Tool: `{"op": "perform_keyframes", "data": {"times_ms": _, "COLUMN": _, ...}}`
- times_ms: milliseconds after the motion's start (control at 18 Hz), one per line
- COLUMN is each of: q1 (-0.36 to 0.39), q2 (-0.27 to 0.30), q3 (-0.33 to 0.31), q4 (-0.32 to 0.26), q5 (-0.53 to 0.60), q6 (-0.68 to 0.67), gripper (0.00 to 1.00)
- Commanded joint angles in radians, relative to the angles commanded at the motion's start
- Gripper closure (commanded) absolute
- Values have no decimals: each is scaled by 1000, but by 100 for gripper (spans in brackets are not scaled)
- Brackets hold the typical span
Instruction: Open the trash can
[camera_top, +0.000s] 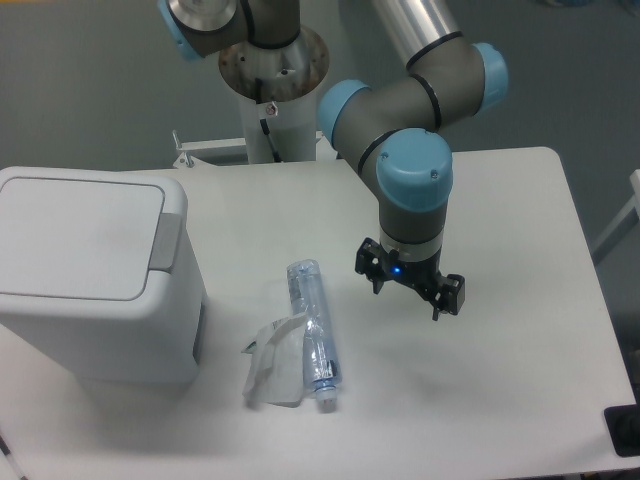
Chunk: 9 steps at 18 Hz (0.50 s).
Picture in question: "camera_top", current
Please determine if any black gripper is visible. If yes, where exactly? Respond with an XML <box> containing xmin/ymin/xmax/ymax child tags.
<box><xmin>355</xmin><ymin>237</ymin><xmax>466</xmax><ymax>321</ymax></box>

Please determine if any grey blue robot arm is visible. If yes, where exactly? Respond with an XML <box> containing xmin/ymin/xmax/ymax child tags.
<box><xmin>158</xmin><ymin>1</ymin><xmax>509</xmax><ymax>315</ymax></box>

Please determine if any white trash can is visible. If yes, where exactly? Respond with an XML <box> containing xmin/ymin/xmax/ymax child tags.
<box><xmin>1</xmin><ymin>167</ymin><xmax>206</xmax><ymax>383</ymax></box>

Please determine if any crushed clear plastic bottle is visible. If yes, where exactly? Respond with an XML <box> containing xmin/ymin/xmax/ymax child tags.
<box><xmin>286</xmin><ymin>259</ymin><xmax>342</xmax><ymax>413</ymax></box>

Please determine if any crumpled white paper wrapper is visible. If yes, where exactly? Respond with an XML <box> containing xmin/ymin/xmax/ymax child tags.
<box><xmin>243</xmin><ymin>313</ymin><xmax>307</xmax><ymax>407</ymax></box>

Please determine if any black device at table edge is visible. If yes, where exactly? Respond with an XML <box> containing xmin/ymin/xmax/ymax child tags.
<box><xmin>604</xmin><ymin>404</ymin><xmax>639</xmax><ymax>458</ymax></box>

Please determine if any white metal bracket frame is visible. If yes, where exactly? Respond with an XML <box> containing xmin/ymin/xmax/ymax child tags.
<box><xmin>170</xmin><ymin>129</ymin><xmax>337</xmax><ymax>169</ymax></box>

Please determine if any black cable on pedestal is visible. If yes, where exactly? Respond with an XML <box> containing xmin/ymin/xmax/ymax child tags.
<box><xmin>253</xmin><ymin>75</ymin><xmax>282</xmax><ymax>164</ymax></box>

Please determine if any white frame at right edge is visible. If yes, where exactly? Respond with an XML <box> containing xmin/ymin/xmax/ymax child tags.
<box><xmin>591</xmin><ymin>169</ymin><xmax>639</xmax><ymax>266</ymax></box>

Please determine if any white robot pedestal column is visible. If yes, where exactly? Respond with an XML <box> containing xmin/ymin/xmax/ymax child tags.
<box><xmin>218</xmin><ymin>26</ymin><xmax>329</xmax><ymax>164</ymax></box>

